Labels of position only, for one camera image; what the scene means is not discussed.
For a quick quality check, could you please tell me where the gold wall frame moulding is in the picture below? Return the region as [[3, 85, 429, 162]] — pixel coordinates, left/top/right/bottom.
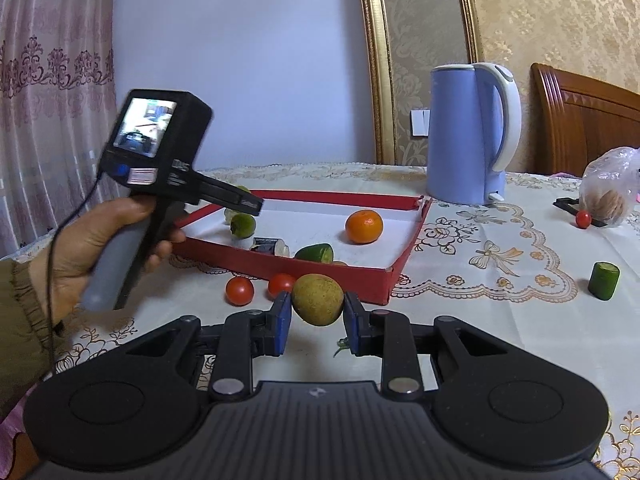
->
[[355, 0, 486, 166]]

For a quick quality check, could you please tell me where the clear plastic bag of toothpicks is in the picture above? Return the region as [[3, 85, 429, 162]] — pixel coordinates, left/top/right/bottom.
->
[[578, 146, 640, 227]]

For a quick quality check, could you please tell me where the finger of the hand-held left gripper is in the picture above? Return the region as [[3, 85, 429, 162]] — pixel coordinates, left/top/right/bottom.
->
[[195, 170, 265, 217]]

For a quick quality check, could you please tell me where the pink patterned curtain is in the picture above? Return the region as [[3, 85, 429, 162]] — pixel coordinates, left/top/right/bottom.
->
[[0, 0, 126, 256]]

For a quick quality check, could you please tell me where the cut green cucumber piece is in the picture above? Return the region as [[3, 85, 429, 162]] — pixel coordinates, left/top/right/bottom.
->
[[294, 243, 334, 264], [587, 261, 621, 302]]

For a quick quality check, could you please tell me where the blue electric kettle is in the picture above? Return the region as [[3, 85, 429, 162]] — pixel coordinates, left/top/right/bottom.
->
[[425, 62, 522, 206]]

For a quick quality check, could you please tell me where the orange mandarin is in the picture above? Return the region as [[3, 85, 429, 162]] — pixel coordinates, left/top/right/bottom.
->
[[345, 209, 384, 245]]

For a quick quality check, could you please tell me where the white wall light switch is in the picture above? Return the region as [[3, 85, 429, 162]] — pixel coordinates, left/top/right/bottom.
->
[[410, 108, 432, 137]]

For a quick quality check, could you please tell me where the shallow red cardboard box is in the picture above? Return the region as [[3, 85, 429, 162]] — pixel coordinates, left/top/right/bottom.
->
[[167, 189, 433, 307]]

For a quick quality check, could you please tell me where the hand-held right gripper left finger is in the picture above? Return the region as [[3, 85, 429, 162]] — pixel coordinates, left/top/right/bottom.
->
[[107, 290, 293, 402]]

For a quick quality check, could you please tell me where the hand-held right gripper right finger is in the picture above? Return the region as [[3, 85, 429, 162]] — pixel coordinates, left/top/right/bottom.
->
[[343, 290, 521, 402]]

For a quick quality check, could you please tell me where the black flat holder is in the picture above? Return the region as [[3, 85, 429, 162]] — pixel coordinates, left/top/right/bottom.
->
[[553, 197, 608, 227]]

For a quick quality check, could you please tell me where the person's left hand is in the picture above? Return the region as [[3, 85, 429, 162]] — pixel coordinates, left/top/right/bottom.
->
[[30, 194, 187, 328]]

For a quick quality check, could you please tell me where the person's left forearm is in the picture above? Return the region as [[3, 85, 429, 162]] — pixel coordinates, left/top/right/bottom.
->
[[0, 257, 66, 421]]

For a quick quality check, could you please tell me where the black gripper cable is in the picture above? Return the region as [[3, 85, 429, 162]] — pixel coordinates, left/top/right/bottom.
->
[[47, 172, 106, 376]]

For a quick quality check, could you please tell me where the wooden chair back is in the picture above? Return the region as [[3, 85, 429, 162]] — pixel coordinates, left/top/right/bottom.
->
[[530, 62, 640, 178]]

